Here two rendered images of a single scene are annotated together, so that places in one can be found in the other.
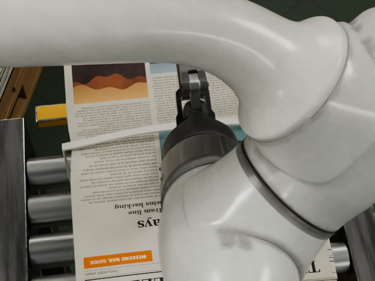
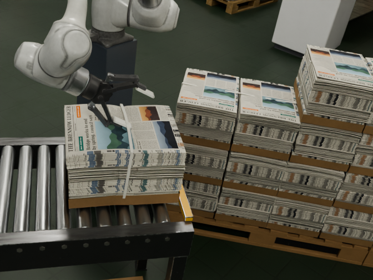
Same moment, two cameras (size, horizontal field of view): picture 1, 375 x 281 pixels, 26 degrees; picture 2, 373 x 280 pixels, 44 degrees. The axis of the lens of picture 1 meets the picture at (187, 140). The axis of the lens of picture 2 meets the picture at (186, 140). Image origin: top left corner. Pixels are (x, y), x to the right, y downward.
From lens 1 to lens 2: 1.38 m
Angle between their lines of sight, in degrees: 55
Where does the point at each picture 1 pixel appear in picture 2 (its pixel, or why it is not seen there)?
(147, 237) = (85, 116)
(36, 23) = not seen: outside the picture
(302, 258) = (34, 61)
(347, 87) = (58, 24)
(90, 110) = (136, 109)
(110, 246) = (82, 110)
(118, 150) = (119, 114)
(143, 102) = (140, 119)
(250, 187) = not seen: hidden behind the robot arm
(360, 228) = (116, 230)
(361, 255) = (103, 229)
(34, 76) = (260, 241)
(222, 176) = not seen: hidden behind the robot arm
